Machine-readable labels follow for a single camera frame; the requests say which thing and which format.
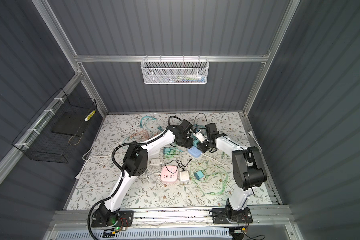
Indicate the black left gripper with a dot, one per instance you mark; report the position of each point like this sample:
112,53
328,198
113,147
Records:
190,144

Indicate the yellow marker pen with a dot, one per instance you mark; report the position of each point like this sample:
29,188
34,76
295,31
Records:
90,115

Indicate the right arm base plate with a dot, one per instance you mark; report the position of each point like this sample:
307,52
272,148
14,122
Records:
228,216

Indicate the teal charger plug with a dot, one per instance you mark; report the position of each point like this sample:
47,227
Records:
199,175

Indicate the pink power strip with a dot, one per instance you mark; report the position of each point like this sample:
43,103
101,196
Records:
169,174

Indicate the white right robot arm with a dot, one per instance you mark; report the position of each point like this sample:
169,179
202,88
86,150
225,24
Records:
248,172

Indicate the black wire basket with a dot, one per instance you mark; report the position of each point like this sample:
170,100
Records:
55,134

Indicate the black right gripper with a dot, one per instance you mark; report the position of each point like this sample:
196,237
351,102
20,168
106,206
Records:
203,148

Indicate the white charger plug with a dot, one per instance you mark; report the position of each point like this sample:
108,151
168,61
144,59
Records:
155,163
184,176

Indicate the white wire basket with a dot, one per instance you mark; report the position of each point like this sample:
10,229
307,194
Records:
175,73

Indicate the blue power strip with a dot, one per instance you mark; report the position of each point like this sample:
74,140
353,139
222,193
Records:
194,152

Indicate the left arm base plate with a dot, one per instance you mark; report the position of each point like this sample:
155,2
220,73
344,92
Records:
119,219

